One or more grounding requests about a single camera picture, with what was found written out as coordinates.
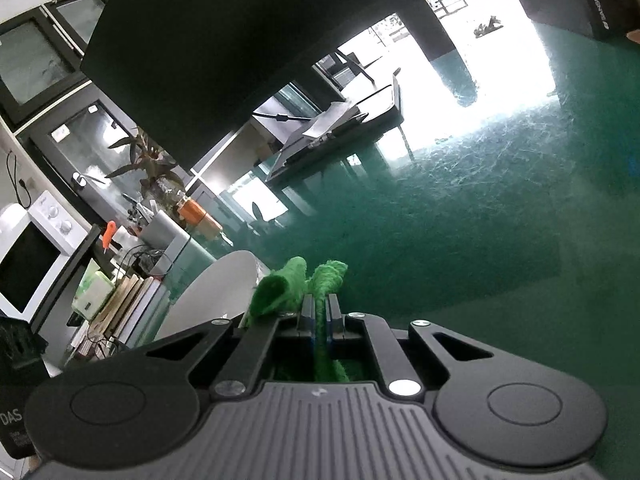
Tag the green tissue box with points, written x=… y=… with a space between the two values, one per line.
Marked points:
x=92 y=290

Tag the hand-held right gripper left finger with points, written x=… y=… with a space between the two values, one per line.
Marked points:
x=310 y=327

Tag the white bowl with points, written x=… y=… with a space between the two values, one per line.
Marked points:
x=210 y=295

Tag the black box with white print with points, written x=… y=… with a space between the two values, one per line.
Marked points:
x=20 y=385

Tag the silver box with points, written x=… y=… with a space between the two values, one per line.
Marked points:
x=160 y=232

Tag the white microwave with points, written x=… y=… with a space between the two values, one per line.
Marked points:
x=30 y=260

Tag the plant in glass jar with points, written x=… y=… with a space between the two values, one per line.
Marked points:
x=152 y=165

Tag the white notepad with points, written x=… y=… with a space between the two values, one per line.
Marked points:
x=327 y=120

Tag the black monitor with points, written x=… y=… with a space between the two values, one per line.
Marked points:
x=225 y=50

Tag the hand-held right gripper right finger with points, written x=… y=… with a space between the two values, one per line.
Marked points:
x=328 y=322

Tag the black pen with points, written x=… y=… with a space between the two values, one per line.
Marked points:
x=340 y=129

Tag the stack of books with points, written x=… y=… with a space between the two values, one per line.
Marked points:
x=125 y=305

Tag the green cloth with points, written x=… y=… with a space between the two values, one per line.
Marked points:
x=290 y=285

